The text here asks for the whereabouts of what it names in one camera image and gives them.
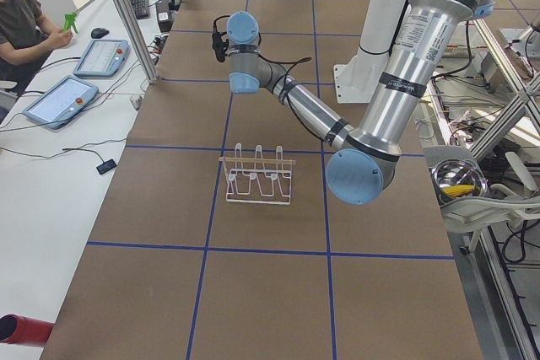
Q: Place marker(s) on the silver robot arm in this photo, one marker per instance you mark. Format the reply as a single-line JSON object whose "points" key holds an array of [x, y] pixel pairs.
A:
{"points": [[366, 156]]}

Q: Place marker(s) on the small black puck device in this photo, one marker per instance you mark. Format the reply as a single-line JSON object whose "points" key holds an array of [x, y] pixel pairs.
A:
{"points": [[106, 166]]}

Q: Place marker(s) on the steel bowl with corn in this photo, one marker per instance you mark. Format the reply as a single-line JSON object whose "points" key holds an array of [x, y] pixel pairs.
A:
{"points": [[454, 178]]}

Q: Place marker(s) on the blue teach pendant far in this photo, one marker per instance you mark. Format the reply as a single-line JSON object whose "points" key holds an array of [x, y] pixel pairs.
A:
{"points": [[102, 59]]}

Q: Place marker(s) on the blue teach pendant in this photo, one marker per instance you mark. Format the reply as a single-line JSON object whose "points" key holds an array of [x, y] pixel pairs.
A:
{"points": [[61, 103], [102, 59]]}

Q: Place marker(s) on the black computer mouse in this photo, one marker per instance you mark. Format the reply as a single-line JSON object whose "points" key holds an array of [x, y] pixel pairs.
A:
{"points": [[98, 33]]}

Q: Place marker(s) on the blue teach pendant near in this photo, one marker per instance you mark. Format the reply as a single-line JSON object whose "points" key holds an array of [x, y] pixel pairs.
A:
{"points": [[61, 103]]}

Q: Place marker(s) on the green plastic toy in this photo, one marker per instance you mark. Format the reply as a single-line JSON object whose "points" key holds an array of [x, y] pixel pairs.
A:
{"points": [[70, 22]]}

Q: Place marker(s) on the seated person in dark shirt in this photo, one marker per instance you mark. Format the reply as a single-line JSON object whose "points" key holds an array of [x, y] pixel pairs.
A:
{"points": [[28, 37]]}

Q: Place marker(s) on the red cylinder object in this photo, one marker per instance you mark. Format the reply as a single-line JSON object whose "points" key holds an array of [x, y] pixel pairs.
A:
{"points": [[25, 331]]}

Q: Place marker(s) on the white wire cup holder rack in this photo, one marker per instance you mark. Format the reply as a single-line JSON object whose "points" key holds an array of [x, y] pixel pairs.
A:
{"points": [[256, 179]]}

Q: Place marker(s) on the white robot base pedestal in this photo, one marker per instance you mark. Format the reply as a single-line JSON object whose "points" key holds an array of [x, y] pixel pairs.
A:
{"points": [[355, 81]]}

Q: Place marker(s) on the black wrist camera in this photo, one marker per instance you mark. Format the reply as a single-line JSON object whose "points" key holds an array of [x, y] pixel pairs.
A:
{"points": [[219, 45]]}

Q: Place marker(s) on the aluminium frame post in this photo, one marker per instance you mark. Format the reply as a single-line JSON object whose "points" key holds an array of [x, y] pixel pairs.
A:
{"points": [[128, 18]]}

